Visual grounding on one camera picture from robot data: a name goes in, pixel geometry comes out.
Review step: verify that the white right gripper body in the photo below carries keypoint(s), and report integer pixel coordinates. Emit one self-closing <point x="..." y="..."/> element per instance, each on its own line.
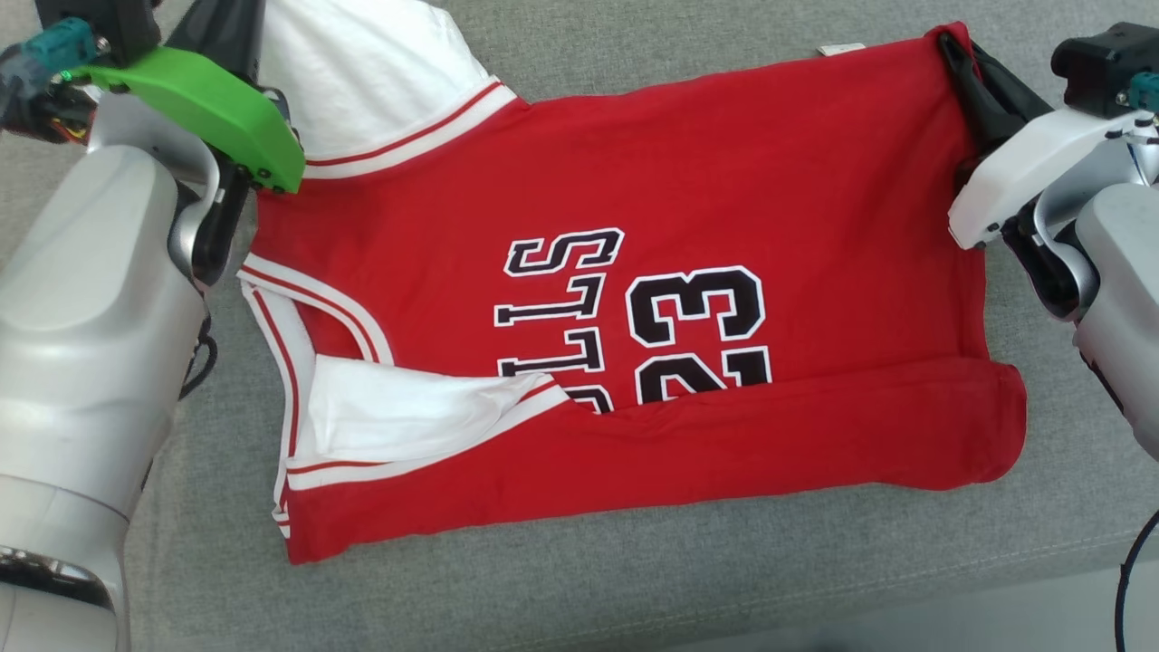
<point x="1032" y="163"/>

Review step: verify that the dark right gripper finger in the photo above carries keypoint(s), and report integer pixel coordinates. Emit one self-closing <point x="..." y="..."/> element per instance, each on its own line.
<point x="1010" y="100"/>
<point x="973" y="95"/>

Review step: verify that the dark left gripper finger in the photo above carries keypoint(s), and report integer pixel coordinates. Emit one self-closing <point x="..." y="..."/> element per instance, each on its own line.
<point x="244" y="36"/>
<point x="208" y="32"/>

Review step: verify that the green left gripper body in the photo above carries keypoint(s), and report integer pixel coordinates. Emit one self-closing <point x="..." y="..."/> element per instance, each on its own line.
<point x="226" y="118"/>

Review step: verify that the red Bulls 23 jersey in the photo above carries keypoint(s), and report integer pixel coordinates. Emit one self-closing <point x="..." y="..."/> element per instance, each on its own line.
<point x="724" y="181"/>

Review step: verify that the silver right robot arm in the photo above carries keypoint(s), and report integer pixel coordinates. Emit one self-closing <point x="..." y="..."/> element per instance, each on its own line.
<point x="1123" y="263"/>

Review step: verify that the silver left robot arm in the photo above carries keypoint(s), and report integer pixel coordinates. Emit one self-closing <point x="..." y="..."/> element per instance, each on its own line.
<point x="81" y="344"/>

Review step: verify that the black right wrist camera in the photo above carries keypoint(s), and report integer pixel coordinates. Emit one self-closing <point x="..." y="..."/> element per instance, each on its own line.
<point x="1100" y="63"/>

